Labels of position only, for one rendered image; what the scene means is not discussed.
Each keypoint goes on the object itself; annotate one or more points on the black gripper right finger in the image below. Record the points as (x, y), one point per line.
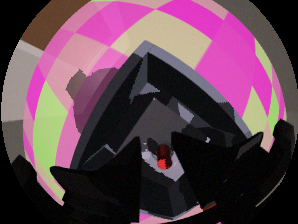
(209, 166)

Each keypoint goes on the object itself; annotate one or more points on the dark red peg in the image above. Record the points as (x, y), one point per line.
(163, 157)

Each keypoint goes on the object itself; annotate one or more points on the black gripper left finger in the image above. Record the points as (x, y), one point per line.
(118, 181)

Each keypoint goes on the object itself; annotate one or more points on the black box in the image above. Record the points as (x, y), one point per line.
(153, 73)

